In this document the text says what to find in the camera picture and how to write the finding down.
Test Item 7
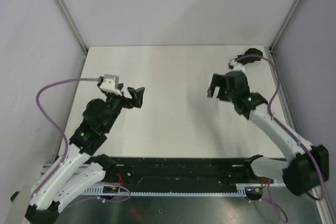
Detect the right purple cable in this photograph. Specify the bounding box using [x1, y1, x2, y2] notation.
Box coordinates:
[236, 54, 326, 222]

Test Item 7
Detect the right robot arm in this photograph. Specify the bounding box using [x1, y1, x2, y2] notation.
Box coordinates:
[207, 71, 329, 196]

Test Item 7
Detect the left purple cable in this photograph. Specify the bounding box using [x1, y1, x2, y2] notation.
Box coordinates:
[31, 77, 106, 204]

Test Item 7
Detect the purple cable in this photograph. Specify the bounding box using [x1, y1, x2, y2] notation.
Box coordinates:
[236, 54, 326, 222]
[31, 77, 106, 204]

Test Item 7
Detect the grey cable duct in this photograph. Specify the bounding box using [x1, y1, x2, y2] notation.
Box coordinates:
[80, 184, 263, 197]

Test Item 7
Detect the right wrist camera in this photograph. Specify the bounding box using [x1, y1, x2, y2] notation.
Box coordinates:
[228, 59, 246, 73]

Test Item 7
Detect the black folding umbrella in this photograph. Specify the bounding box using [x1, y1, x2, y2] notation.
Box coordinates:
[235, 48, 263, 65]

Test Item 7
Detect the left aluminium frame post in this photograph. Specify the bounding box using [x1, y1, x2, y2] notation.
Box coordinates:
[53, 0, 88, 56]

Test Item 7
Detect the right aluminium frame post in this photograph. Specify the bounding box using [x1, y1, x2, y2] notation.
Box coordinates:
[269, 0, 305, 52]

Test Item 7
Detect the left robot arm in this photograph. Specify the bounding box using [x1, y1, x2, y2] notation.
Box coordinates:
[5, 84, 145, 223]

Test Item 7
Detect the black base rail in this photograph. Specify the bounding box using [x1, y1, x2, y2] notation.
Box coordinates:
[105, 157, 261, 193]

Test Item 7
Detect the aluminium frame post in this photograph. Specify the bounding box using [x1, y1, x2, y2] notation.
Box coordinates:
[53, 0, 88, 56]
[269, 0, 305, 52]

